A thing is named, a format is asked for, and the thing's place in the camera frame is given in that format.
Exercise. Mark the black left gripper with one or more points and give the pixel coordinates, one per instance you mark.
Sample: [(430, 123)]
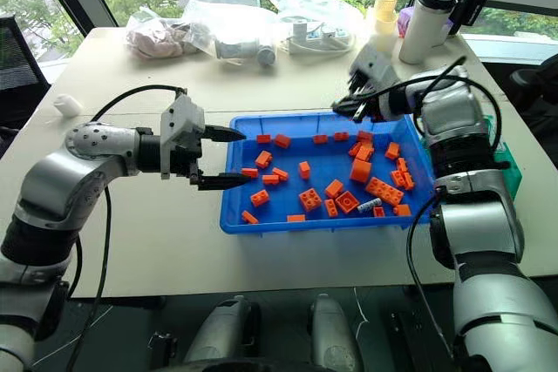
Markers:
[(184, 160)]

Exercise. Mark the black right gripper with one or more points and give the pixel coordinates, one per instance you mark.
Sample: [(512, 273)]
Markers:
[(370, 104)]

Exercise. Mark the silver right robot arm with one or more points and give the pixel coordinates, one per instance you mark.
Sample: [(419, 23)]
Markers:
[(453, 106)]

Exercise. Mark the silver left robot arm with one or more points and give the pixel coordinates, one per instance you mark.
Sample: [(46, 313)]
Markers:
[(56, 180)]

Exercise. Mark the blue plastic bin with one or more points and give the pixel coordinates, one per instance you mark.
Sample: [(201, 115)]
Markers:
[(322, 163)]

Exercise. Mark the green plastic bin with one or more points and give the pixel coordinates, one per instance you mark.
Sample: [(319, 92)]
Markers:
[(508, 167)]

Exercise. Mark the small orange toy brick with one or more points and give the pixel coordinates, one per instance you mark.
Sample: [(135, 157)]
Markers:
[(364, 153), (397, 178), (296, 218), (402, 164), (282, 140), (392, 150), (249, 172), (320, 139), (263, 138), (270, 179), (402, 210), (263, 159), (409, 181), (260, 198), (331, 208), (342, 136), (354, 150), (365, 136), (280, 173), (334, 188), (304, 170), (249, 217), (379, 211)]

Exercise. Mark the tall orange toy brick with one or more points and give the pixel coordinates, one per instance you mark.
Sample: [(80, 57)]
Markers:
[(361, 171)]

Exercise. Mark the white power strip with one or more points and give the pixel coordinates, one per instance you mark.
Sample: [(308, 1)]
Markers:
[(318, 41)]

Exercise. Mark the long orange toy brick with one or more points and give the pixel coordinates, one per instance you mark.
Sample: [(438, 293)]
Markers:
[(384, 191)]

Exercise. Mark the square orange brick round hole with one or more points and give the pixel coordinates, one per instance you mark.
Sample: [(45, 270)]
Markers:
[(347, 203)]

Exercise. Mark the square four-stud orange brick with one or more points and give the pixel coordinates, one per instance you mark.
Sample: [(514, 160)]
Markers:
[(310, 200)]

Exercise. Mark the white blue battery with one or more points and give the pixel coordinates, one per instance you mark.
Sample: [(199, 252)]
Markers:
[(369, 206)]

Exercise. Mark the purple small object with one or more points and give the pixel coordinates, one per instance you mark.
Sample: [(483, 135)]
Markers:
[(405, 21)]

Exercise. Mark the white thermos black lid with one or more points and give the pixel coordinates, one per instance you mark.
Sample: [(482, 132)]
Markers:
[(420, 28)]

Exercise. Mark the plastic bag with power strip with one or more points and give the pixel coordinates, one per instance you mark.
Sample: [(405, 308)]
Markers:
[(314, 10)]

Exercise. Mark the yellow ribbed cup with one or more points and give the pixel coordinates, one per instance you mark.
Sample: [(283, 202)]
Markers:
[(387, 4)]

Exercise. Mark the plastic bag with grey parts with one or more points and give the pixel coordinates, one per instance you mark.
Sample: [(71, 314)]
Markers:
[(235, 43)]

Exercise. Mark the plastic bag with pink contents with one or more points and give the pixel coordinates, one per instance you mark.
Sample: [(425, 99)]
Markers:
[(157, 38)]

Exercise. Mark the small white plastic cap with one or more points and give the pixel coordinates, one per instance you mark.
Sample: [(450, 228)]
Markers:
[(68, 105)]

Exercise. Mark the silver rounded robot leg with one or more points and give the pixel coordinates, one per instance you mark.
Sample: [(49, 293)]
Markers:
[(333, 337), (222, 333)]

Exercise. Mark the black mesh office chair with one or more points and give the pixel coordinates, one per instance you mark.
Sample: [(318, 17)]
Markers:
[(15, 71)]

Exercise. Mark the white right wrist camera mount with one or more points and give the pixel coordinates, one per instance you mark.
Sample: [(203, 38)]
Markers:
[(375, 65)]

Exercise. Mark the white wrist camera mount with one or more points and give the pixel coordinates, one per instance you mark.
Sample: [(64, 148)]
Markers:
[(183, 117), (375, 65)]

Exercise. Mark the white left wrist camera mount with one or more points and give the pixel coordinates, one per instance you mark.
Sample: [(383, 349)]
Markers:
[(183, 117)]

